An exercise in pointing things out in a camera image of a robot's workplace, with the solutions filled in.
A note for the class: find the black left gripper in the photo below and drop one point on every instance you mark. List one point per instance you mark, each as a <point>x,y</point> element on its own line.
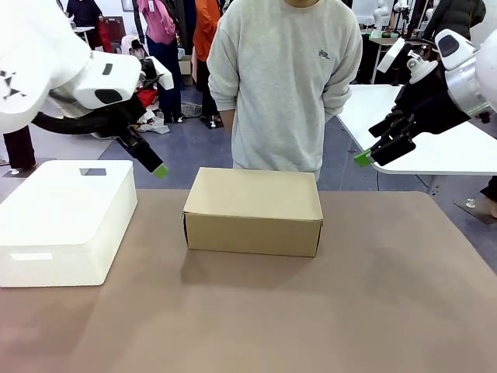
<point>120,120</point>

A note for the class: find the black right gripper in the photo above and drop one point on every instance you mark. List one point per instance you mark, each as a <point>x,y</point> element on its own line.
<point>427,109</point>

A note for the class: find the brown cardboard shoe box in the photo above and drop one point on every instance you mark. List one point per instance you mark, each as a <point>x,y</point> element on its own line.
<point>252,210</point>

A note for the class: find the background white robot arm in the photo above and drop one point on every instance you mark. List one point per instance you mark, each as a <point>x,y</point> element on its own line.
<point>380,19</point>

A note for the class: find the person's right forearm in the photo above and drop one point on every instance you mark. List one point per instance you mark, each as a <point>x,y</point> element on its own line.
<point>228,118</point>

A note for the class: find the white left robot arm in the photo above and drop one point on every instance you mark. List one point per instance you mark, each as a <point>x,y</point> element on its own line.
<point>46,66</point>

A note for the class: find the small cardboard box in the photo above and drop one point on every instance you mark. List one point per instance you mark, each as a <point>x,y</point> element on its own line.
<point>186,70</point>

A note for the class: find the white plastic storage box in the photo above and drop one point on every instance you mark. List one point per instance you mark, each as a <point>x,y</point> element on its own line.
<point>58,217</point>

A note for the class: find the pile of colourful clothes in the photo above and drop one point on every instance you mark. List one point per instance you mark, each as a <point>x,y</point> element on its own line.
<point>153,112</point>

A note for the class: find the white table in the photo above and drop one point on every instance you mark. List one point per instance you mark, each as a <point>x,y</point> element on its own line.
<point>446,147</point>

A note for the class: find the black workbench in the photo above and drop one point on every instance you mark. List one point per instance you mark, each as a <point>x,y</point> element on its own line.
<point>369,58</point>

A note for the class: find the folding chair with clothes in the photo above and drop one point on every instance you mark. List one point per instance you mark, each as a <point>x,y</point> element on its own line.
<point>136,44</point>

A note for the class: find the metal floor plate with knob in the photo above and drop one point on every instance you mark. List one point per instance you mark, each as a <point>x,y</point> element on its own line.
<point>475,210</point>
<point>13,172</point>

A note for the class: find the bystander in pink top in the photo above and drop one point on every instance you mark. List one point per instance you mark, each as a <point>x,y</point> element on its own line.
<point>161,39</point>

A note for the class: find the bystander leg dark trousers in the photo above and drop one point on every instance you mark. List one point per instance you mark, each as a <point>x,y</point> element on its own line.
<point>490,198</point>

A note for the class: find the bystander in purple top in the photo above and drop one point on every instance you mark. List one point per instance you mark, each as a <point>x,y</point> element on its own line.
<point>19,149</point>

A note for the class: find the person torso grey sweatshirt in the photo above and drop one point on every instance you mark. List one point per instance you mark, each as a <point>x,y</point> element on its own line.
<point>283,77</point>

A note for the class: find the bystander in orange top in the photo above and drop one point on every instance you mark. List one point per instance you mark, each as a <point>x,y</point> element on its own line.
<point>204,39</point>

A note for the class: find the bystander in black top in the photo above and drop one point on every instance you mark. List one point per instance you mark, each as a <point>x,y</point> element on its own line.
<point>87,13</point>

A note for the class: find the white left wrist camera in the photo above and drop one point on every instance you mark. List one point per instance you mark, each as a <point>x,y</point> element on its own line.
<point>161,74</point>

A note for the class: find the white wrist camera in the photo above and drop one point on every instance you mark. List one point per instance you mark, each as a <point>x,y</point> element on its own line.
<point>161,74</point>
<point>392,54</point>

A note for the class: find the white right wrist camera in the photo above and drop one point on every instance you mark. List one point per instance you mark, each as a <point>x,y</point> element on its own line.
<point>392,54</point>

